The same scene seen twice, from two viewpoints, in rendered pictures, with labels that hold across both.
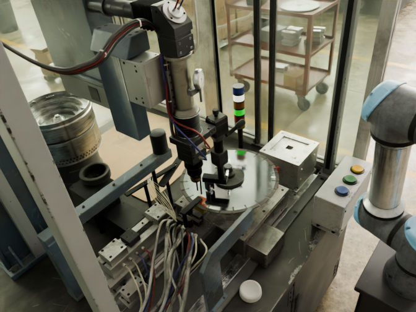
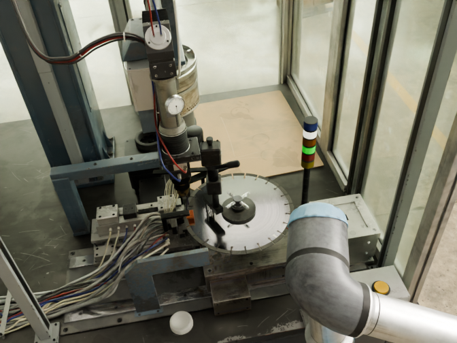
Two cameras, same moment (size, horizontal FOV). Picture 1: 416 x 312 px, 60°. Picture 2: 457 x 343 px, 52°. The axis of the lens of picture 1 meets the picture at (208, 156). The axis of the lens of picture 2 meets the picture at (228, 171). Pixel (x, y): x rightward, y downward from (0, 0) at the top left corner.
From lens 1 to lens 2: 0.78 m
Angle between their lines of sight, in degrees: 31
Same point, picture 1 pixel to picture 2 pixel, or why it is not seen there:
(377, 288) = not seen: outside the picture
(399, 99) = (298, 230)
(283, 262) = (234, 322)
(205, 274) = (128, 277)
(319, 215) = not seen: hidden behind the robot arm
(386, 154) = not seen: hidden behind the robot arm
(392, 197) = (316, 331)
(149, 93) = (136, 98)
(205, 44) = (333, 52)
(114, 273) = (99, 231)
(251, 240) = (217, 281)
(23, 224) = (73, 152)
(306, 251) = (265, 329)
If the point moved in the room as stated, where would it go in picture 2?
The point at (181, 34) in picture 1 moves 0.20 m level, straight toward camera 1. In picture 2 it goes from (159, 59) to (95, 101)
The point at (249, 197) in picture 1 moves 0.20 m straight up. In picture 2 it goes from (231, 239) to (227, 192)
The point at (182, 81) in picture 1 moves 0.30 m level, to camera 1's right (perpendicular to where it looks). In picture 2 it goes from (161, 100) to (260, 141)
